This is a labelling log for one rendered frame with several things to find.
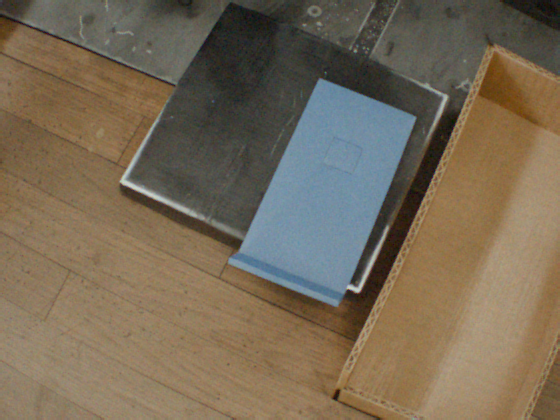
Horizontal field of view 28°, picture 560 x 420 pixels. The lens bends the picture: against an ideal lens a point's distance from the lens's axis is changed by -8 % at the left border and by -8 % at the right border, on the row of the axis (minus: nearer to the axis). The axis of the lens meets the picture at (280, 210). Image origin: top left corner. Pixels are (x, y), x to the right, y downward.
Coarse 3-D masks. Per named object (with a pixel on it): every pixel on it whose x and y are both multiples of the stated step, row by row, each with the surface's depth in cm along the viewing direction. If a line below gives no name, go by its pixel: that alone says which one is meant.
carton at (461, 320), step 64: (512, 64) 76; (512, 128) 81; (448, 192) 78; (512, 192) 79; (448, 256) 76; (512, 256) 77; (384, 320) 74; (448, 320) 75; (512, 320) 75; (384, 384) 73; (448, 384) 73; (512, 384) 73
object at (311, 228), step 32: (320, 96) 78; (352, 96) 79; (320, 128) 78; (352, 128) 78; (384, 128) 78; (288, 160) 76; (320, 160) 77; (384, 160) 77; (288, 192) 76; (320, 192) 76; (352, 192) 76; (384, 192) 76; (256, 224) 75; (288, 224) 75; (320, 224) 75; (352, 224) 75; (256, 256) 74; (288, 256) 74; (320, 256) 74; (352, 256) 74; (320, 288) 72
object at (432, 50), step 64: (0, 0) 84; (64, 0) 84; (128, 0) 84; (192, 0) 84; (256, 0) 84; (320, 0) 85; (384, 0) 85; (448, 0) 85; (128, 64) 82; (384, 64) 83; (448, 64) 83; (448, 128) 81
